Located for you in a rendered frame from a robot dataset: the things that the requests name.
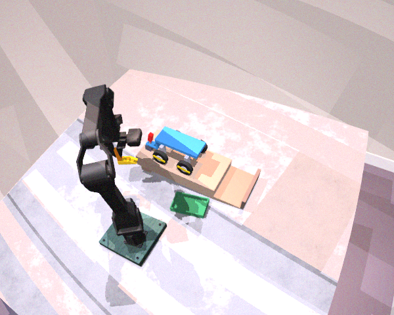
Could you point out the small blue trolley with black wheels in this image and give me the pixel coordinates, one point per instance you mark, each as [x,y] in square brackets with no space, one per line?
[180,142]

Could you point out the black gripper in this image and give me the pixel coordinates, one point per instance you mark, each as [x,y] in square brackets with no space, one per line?
[112,134]

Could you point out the tan wooden ramp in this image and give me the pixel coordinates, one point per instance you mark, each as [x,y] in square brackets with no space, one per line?
[213,175]

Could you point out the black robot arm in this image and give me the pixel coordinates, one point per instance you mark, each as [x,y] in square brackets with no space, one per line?
[100,176]

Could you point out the yellow wheel chock with orange handle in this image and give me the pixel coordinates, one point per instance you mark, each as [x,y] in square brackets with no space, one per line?
[125,160]

